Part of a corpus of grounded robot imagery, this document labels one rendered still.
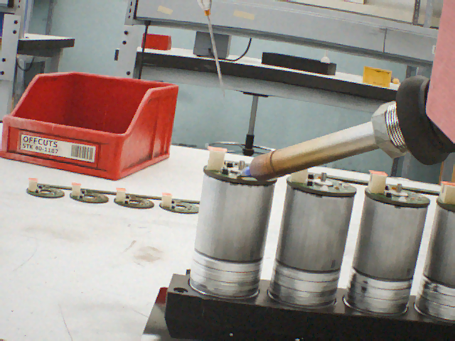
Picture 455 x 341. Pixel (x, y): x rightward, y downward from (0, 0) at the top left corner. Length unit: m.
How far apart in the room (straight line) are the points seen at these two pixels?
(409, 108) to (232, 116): 4.46
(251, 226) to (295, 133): 4.40
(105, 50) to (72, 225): 4.36
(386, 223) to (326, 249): 0.02
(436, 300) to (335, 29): 2.25
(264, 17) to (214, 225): 2.25
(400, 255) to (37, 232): 0.19
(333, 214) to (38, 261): 0.14
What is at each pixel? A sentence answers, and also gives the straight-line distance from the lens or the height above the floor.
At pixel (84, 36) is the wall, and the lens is 4.79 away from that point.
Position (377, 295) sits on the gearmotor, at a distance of 0.27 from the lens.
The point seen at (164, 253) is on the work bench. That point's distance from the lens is 0.38.
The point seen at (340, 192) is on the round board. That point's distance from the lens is 0.26.
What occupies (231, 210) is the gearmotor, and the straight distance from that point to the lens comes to 0.25.
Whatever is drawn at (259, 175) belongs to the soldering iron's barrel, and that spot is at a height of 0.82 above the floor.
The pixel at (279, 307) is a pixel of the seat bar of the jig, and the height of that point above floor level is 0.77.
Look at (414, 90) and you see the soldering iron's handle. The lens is 0.20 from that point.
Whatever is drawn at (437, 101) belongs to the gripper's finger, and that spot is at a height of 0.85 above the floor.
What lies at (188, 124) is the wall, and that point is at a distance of 4.69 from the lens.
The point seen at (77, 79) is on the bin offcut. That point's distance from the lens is 0.65.
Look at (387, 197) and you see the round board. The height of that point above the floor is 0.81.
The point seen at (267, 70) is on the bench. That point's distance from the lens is 2.53.
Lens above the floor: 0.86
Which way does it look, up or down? 11 degrees down
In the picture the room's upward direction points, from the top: 8 degrees clockwise
